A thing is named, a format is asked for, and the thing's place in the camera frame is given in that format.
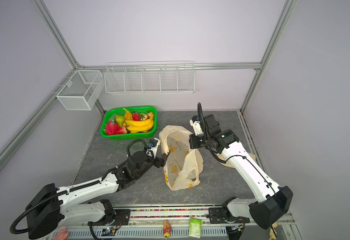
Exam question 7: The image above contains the white wire shelf rack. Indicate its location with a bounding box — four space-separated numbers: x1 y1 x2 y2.
104 61 195 94

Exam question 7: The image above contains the red yellow toy figure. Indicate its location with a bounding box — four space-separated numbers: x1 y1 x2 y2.
163 220 172 239

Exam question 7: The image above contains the aluminium front rail frame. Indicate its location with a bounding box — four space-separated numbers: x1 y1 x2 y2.
42 202 301 240

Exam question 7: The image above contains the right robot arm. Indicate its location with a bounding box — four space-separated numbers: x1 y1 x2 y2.
189 127 293 229

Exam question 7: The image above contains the pink dragon fruit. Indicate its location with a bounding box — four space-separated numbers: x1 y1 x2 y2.
104 121 120 136

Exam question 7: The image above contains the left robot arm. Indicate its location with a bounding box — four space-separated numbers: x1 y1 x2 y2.
10 150 168 240

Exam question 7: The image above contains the yellow banana bunch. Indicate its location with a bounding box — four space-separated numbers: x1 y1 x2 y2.
125 118 155 133

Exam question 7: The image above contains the orange persimmon with green leaves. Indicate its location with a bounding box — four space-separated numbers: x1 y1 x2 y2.
146 112 154 119

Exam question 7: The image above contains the pink toy figure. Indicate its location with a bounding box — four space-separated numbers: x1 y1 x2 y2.
54 227 70 240

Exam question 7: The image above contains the green white card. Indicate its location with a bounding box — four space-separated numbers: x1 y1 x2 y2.
188 218 202 239

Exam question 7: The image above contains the beige plastic bag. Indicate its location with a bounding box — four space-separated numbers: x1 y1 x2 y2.
159 126 203 191

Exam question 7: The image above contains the red peach fruit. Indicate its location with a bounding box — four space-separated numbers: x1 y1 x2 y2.
116 127 128 135

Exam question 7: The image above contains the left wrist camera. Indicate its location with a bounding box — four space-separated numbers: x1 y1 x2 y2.
147 138 161 158

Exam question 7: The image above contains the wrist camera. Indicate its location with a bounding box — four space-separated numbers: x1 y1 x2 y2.
189 116 203 136
147 138 161 158

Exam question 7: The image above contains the red strawberry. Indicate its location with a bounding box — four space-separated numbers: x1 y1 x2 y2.
132 113 141 121

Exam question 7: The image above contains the green plastic basket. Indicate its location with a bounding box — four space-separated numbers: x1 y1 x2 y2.
100 106 157 140

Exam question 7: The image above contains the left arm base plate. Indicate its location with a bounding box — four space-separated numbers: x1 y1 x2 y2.
90 208 131 227

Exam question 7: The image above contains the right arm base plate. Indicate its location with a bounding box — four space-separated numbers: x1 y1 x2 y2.
207 207 250 224

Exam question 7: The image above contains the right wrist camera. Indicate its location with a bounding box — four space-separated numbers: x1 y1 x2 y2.
189 116 203 136

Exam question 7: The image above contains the white mesh box basket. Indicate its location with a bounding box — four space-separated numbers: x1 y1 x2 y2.
57 70 105 111

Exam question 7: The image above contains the green yellow pear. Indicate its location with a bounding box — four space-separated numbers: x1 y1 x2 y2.
114 115 125 127

